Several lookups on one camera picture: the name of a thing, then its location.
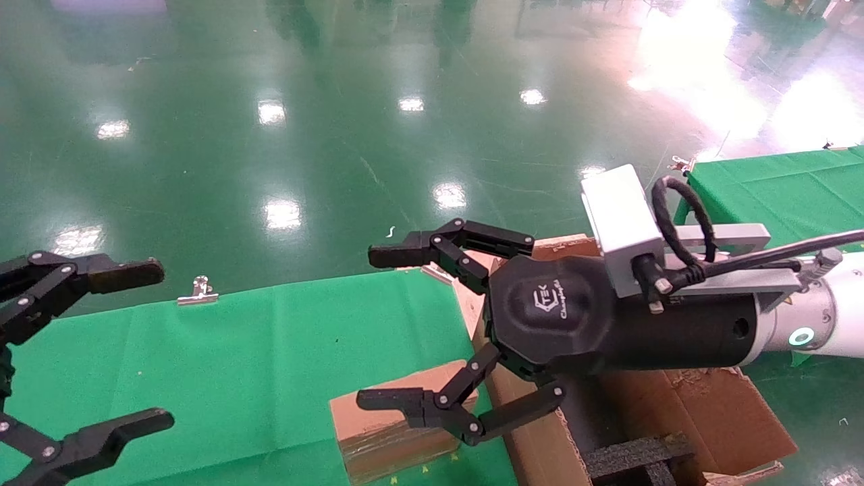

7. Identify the black foam insert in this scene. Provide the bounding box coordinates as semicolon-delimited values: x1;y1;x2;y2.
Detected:
584;432;696;486

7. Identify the small brown cardboard box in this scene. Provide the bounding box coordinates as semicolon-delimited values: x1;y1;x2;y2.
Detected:
329;359;479;485

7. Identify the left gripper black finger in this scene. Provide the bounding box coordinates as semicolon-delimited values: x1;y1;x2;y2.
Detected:
0;408;175;486
0;252;165;346

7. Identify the large open cardboard carton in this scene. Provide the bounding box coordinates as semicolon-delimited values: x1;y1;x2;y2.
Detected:
452;233;799;486

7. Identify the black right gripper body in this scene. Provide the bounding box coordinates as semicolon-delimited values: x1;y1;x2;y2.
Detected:
486;254;759;387

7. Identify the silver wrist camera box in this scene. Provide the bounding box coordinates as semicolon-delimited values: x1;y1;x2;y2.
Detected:
580;164;666;299

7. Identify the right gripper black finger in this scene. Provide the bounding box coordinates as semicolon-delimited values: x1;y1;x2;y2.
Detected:
356;341;566;446
368;218;535;296

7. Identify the green table cloth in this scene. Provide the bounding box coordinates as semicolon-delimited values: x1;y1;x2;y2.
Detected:
674;145;864;369
0;269;517;486

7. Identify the silver camera mount bracket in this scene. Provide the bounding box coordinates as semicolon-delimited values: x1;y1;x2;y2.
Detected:
658;223;807;313

